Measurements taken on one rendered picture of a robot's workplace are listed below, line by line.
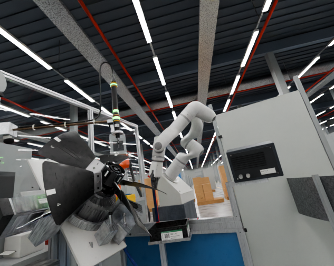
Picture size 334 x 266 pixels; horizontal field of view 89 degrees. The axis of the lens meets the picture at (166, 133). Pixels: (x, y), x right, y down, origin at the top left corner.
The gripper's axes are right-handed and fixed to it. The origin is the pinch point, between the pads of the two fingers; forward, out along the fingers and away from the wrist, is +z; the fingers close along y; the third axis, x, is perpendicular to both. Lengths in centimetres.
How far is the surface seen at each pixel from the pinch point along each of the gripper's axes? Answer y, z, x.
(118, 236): 25.4, 23.8, -2.9
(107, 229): 34.6, 17.7, -2.3
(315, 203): -125, 8, 112
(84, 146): 36.3, -18.4, -26.2
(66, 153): 44, -14, -29
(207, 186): -729, 72, -126
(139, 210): 12.2, 13.4, -1.1
